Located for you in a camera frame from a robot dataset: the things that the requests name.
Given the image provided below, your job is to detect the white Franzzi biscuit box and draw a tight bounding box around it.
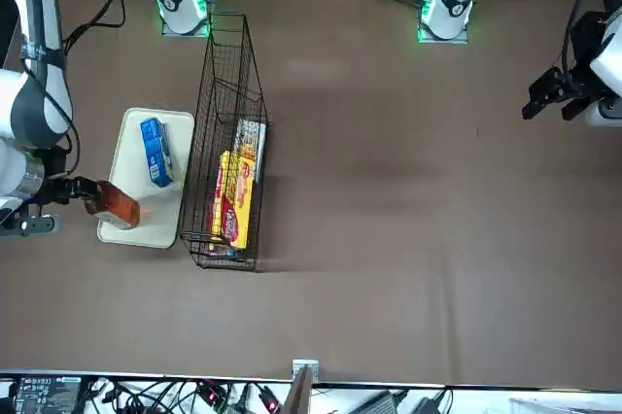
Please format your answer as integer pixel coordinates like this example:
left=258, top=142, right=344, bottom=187
left=231, top=118, right=267, bottom=182

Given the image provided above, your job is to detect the cream plastic tray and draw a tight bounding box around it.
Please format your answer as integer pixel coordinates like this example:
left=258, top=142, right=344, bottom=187
left=95, top=107, right=196, bottom=249

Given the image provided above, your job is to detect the black wire shelf rack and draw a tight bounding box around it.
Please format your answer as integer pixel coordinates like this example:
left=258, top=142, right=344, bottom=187
left=178, top=13, right=271, bottom=273

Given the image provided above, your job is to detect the aluminium profile post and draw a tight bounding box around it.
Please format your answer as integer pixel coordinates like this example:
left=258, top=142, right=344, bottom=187
left=283, top=359, right=321, bottom=414

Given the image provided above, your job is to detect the yellow wafer box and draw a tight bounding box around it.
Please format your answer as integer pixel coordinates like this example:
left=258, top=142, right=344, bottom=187
left=219, top=150, right=258, bottom=250

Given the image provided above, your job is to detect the grey power brick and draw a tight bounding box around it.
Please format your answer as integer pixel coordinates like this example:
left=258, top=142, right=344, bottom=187
left=358, top=388, right=408, bottom=414

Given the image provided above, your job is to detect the blue Oreo cookie box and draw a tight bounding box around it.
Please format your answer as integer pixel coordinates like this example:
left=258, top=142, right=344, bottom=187
left=139, top=116, right=176, bottom=188

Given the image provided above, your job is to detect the amber tea bottle white cap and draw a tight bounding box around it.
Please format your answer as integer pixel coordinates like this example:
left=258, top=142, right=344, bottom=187
left=84, top=180, right=142, bottom=231

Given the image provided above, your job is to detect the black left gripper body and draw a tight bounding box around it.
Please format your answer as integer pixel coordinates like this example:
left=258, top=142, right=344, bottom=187
left=558, top=10, right=608, bottom=100

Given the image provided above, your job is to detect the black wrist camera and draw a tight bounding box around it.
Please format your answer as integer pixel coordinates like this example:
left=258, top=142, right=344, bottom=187
left=0, top=213, right=63, bottom=236

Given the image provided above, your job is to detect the black charger red light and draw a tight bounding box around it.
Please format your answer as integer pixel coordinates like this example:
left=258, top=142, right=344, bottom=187
left=257, top=386, right=285, bottom=414
left=196, top=378, right=229, bottom=408

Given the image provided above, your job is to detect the black labelled power adapter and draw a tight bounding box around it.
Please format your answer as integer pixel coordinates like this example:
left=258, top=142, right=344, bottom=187
left=10, top=374, right=83, bottom=414

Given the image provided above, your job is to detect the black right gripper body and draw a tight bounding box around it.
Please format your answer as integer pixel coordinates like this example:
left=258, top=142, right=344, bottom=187
left=32, top=146, right=83, bottom=207

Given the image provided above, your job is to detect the black power brick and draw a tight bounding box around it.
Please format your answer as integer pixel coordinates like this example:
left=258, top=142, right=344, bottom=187
left=412, top=397, right=451, bottom=414

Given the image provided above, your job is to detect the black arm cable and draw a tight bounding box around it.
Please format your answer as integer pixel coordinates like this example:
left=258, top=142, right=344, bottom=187
left=62, top=0, right=128, bottom=55
left=562, top=0, right=622, bottom=76

